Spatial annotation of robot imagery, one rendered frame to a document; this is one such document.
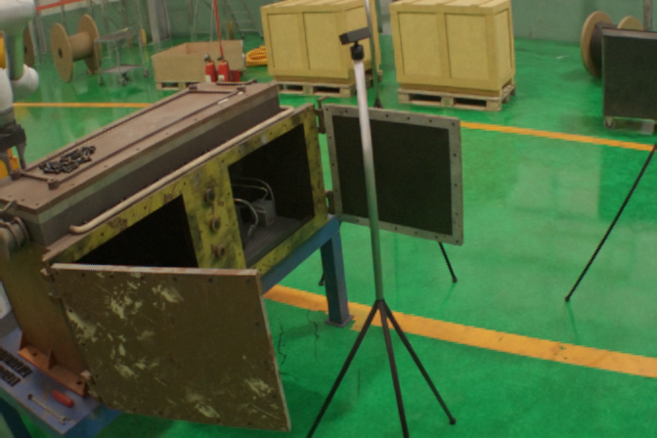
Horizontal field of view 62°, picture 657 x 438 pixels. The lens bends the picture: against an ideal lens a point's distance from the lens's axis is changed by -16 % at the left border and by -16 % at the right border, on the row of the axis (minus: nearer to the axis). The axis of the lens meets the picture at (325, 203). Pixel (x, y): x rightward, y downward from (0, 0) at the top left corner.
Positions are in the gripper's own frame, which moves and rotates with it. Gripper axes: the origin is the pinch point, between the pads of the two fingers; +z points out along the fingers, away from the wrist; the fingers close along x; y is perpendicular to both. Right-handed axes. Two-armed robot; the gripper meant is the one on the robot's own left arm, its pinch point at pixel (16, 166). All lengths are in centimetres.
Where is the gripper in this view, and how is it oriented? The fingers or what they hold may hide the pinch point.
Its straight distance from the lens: 235.2
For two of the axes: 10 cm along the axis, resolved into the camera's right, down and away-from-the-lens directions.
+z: 1.1, 9.0, 4.2
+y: -8.4, -1.4, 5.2
